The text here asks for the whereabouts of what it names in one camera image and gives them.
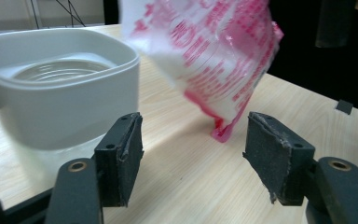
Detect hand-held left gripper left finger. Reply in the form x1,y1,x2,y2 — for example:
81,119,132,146
93,112,145,208

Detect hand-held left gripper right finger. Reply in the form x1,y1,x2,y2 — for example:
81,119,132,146
242,110,317,206

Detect white plastic container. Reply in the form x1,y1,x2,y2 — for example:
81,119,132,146
0,27,141,164

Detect red and white plastic bag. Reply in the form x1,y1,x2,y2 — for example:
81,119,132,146
117,0,284,144

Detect small black table clip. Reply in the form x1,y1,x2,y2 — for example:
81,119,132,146
334,99,354,116

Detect dark cloth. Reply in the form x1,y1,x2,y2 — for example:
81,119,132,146
314,0,357,49

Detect black stand legs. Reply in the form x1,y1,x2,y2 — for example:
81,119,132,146
54,0,87,28

